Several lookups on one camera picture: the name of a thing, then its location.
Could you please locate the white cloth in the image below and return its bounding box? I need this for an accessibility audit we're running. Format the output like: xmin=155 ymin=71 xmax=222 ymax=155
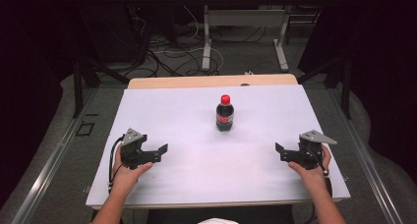
xmin=197 ymin=217 xmax=241 ymax=224

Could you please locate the person's dark clothing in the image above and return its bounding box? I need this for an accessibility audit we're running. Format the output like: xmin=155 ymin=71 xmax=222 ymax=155
xmin=146 ymin=204 xmax=295 ymax=224

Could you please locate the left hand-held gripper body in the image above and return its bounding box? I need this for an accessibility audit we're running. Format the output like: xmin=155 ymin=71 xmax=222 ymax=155
xmin=120 ymin=128 xmax=148 ymax=171

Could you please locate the white table board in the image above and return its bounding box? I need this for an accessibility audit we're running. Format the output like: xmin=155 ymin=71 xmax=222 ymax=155
xmin=86 ymin=84 xmax=352 ymax=209

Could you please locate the metal floor rail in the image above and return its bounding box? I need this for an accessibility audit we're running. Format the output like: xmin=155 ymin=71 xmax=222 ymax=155
xmin=10 ymin=87 xmax=100 ymax=224
xmin=328 ymin=87 xmax=405 ymax=224

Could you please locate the white floor cable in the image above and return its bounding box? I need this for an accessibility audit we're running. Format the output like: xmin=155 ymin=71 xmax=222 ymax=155
xmin=153 ymin=4 xmax=225 ymax=75

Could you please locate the tangle of black floor cables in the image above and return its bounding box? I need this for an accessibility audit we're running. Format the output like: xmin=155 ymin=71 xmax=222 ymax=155
xmin=122 ymin=6 xmax=227 ymax=79

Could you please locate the dark equipment box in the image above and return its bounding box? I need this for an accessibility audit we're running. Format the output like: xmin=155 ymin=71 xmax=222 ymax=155
xmin=77 ymin=2 xmax=150 ymax=65

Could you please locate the person's right hand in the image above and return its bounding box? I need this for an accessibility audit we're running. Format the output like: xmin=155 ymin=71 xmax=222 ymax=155
xmin=287 ymin=143 xmax=332 ymax=188

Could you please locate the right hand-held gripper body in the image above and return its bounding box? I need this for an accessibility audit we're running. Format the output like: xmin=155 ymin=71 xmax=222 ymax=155
xmin=297 ymin=129 xmax=338 ymax=171

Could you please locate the person's left hand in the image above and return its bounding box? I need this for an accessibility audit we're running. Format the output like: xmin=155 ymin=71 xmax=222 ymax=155
xmin=110 ymin=144 xmax=154 ymax=192

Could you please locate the square floor hatch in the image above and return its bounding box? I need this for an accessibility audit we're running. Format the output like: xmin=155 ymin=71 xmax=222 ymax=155
xmin=75 ymin=121 xmax=96 ymax=138

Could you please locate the dark cola bottle red label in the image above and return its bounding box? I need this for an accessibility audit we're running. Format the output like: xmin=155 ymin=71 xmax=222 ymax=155
xmin=215 ymin=94 xmax=235 ymax=133

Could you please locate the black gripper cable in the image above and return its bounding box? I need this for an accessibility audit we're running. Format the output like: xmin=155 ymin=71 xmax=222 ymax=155
xmin=107 ymin=136 xmax=125 ymax=195
xmin=304 ymin=146 xmax=333 ymax=198

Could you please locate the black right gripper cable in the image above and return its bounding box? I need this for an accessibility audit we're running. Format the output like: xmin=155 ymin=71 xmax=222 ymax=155
xmin=304 ymin=146 xmax=333 ymax=198

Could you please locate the dark curtain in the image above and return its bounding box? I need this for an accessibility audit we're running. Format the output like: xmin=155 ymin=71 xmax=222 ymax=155
xmin=296 ymin=0 xmax=417 ymax=186
xmin=0 ymin=0 xmax=80 ymax=208

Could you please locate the light wooden table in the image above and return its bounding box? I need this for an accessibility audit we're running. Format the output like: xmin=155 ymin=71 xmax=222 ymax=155
xmin=89 ymin=73 xmax=343 ymax=211

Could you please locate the black metal stand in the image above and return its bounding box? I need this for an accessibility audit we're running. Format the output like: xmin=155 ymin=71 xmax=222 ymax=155
xmin=72 ymin=56 xmax=131 ymax=119
xmin=296 ymin=55 xmax=354 ymax=121

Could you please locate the grey metal frame desk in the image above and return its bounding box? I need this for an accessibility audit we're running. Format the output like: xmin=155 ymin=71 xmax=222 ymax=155
xmin=182 ymin=0 xmax=332 ymax=73

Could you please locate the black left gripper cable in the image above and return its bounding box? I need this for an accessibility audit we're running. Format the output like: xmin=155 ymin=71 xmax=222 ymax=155
xmin=107 ymin=136 xmax=125 ymax=195

